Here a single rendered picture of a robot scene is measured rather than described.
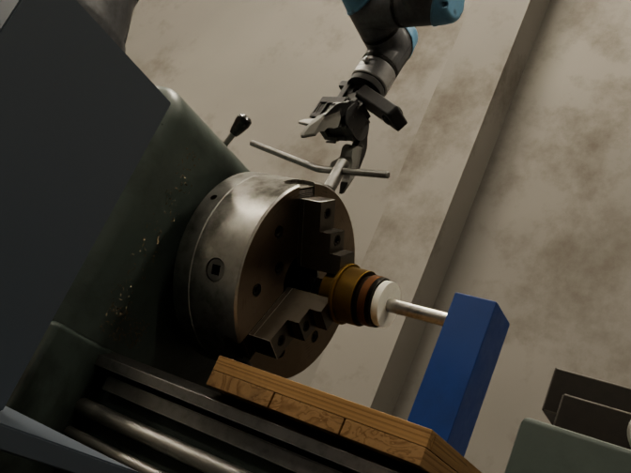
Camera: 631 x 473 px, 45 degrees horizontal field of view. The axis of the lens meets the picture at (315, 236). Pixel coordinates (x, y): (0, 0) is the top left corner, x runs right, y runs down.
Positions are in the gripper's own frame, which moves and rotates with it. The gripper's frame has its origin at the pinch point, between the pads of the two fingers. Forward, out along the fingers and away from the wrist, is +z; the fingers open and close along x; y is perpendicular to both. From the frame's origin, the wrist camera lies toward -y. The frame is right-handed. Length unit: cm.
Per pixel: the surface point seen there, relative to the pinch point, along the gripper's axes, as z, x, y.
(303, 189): 12.4, 10.3, -9.7
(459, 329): 23.8, -0.7, -37.8
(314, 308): 27.1, 1.7, -16.0
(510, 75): -192, -159, 95
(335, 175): 2.1, 0.8, -4.2
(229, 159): 10.4, 13.2, 6.2
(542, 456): 43, 20, -62
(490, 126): -162, -164, 94
